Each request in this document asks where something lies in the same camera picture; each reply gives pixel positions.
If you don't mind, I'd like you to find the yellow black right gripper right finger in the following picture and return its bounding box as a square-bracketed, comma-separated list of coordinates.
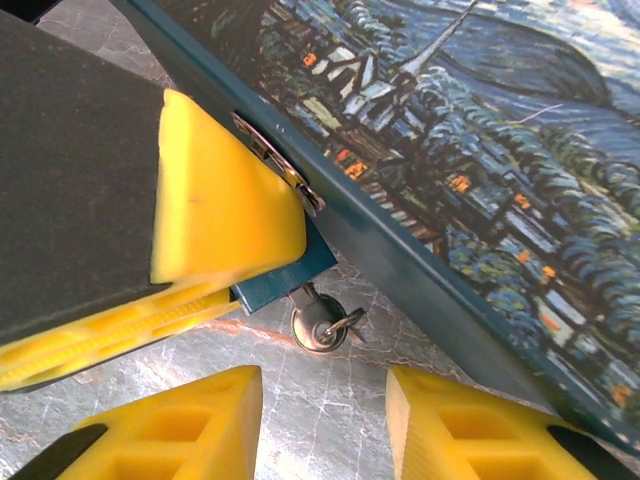
[384, 364, 640, 480]

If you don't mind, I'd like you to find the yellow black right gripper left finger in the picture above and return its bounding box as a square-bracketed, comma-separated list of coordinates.
[0, 364, 265, 480]

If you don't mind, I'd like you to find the teal box with painting print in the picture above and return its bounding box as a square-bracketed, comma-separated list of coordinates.
[108, 0, 640, 447]

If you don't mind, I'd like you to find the silver lock with key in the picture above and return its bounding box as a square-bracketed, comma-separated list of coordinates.
[285, 280, 351, 355]

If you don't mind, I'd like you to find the silver metal box hasp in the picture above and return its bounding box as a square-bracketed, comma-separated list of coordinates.
[229, 111, 327, 218]

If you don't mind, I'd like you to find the silver key ring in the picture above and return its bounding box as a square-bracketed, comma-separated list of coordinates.
[325, 305, 368, 344]

